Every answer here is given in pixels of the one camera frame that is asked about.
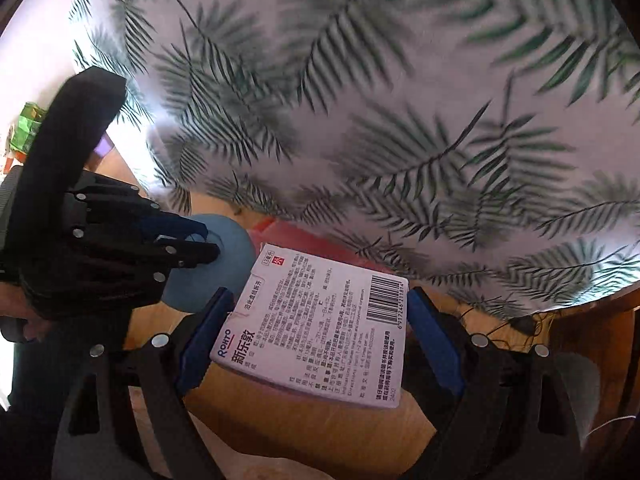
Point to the white printed medicine box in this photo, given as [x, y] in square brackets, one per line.
[310, 325]

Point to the bin with pink liner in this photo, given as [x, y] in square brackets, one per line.
[320, 245]

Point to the person's dark trousers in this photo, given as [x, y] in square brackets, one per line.
[27, 400]

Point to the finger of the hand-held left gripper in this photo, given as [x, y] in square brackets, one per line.
[150, 220]
[190, 252]

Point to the green snack packet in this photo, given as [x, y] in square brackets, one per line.
[27, 127]

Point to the person's left hand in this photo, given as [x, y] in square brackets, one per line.
[17, 305]

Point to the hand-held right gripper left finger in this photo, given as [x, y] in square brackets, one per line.
[205, 345]

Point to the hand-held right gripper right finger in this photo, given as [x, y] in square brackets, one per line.
[436, 347]

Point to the purple object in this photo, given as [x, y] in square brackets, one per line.
[104, 147]

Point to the leaf print tablecloth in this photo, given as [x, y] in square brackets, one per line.
[380, 110]

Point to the grey-blue round object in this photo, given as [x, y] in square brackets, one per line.
[220, 275]

